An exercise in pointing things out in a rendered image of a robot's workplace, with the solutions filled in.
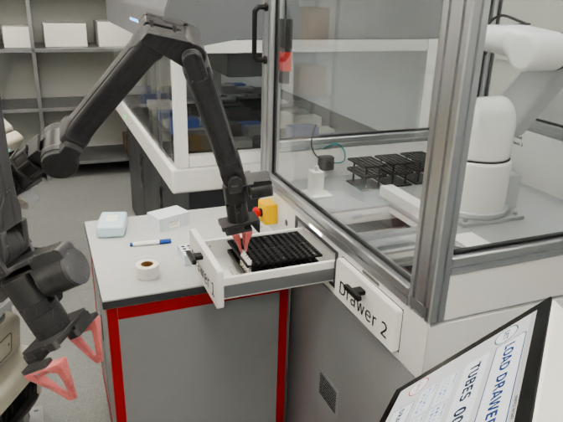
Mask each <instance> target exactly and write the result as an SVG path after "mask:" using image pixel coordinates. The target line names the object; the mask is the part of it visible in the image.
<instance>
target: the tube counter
mask: <svg viewBox="0 0 563 422"><path fill-rule="evenodd" d="M474 402H475V400H473V401H471V402H469V403H467V404H465V405H463V406H462V407H460V408H458V409H455V410H454V411H452V412H451V413H449V414H448V416H447V419H446V422H468V421H469V418H470V415H471V412H472V409H473V405H474Z"/></svg>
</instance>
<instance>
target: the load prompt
mask: <svg viewBox="0 0 563 422"><path fill-rule="evenodd" d="M526 334H527V330H526V331H525V332H522V333H520V334H519V335H518V336H516V337H514V338H512V339H510V340H509V341H507V342H506V343H504V344H502V345H500V346H499V347H496V351H495V354H494V356H493V361H492V364H491V367H490V370H489V373H488V378H487V381H486V383H485V386H484V390H483V394H482V398H481V400H480V403H479V406H478V411H477V413H476V417H475V420H474V422H507V419H508V415H509V409H510V405H511V401H512V397H513V393H514V386H515V383H516V378H517V375H518V371H519V364H520V360H521V356H522V352H523V349H524V342H525V338H526Z"/></svg>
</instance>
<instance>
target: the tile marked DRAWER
mask: <svg viewBox="0 0 563 422"><path fill-rule="evenodd" d="M414 403H415V400H414V401H412V402H411V403H409V404H408V405H406V406H404V407H402V408H401V409H398V410H396V411H395V412H394V413H393V414H392V415H391V417H390V420H389V422H405V421H406V419H407V417H408V415H409V413H410V411H411V408H412V406H413V404H414Z"/></svg>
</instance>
